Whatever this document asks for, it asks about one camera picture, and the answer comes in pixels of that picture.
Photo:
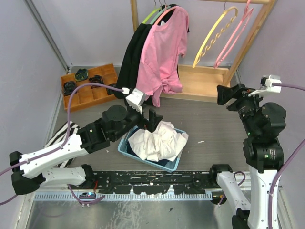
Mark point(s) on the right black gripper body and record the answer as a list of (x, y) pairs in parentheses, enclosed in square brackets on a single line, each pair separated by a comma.
[(246, 105)]

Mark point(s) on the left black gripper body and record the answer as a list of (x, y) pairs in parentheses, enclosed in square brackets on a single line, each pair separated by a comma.
[(139, 120)]

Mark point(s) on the white t shirt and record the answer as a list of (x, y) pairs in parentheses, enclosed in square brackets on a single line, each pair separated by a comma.
[(164, 143)]

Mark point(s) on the navy blue t shirt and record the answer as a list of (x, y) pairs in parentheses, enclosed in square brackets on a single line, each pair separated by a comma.
[(164, 163)]

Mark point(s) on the pink t shirt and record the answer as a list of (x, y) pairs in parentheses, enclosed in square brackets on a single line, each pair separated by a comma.
[(158, 65)]

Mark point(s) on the yellow hanger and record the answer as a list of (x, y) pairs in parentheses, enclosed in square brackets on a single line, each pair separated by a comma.
[(209, 41)]

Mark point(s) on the pink plastic hanger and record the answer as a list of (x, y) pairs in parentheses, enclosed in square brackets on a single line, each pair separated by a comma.
[(235, 35)]

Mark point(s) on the salmon pink metal hanger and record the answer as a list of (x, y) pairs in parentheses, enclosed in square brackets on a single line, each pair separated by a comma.
[(164, 13)]

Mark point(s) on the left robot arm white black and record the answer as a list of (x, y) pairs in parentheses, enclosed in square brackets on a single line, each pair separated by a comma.
[(33, 170)]

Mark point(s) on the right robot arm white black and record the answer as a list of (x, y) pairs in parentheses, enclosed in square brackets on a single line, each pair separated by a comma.
[(264, 156)]

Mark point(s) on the black t shirt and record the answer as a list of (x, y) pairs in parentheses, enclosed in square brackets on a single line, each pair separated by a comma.
[(130, 64)]

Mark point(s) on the mint green hanger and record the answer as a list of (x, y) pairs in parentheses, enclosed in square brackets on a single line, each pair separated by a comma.
[(161, 11)]

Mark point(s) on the lime green hanger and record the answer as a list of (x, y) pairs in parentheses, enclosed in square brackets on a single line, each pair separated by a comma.
[(154, 12)]

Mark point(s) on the wooden clothes rack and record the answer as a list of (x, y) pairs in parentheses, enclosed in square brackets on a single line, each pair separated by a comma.
[(200, 83)]

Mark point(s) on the light blue plastic basket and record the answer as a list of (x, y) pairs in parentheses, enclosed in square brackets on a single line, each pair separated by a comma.
[(124, 148)]

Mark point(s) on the orange wooden divider tray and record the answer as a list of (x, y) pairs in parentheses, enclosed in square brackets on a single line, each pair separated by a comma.
[(90, 95)]

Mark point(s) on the green black rolled sock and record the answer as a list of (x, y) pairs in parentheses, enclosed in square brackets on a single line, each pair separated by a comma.
[(81, 75)]

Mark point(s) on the black white striped cloth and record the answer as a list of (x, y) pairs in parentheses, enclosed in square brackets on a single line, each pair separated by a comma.
[(59, 136)]

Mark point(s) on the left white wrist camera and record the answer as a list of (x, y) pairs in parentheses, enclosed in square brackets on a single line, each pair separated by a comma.
[(134, 98)]

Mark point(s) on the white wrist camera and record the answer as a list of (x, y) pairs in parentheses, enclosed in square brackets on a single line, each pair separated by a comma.
[(134, 98), (270, 84)]

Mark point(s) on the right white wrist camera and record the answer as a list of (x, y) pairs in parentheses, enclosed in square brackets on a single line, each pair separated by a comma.
[(270, 84)]

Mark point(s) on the black mounting base plate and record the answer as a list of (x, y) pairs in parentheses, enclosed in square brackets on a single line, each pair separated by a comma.
[(151, 182)]

